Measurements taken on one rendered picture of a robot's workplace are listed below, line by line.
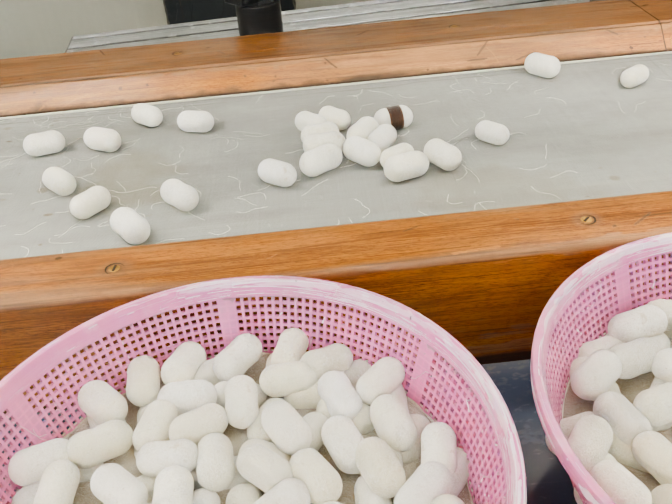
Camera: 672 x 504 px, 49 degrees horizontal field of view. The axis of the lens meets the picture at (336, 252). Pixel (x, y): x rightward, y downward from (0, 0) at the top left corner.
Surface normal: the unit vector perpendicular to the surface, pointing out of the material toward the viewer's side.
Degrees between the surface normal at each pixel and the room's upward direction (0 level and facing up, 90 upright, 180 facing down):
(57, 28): 90
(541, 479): 0
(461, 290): 90
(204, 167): 0
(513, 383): 0
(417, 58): 45
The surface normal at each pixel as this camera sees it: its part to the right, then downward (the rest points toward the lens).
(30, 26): 0.15, 0.55
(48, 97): 0.00, -0.18
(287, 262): -0.07, -0.82
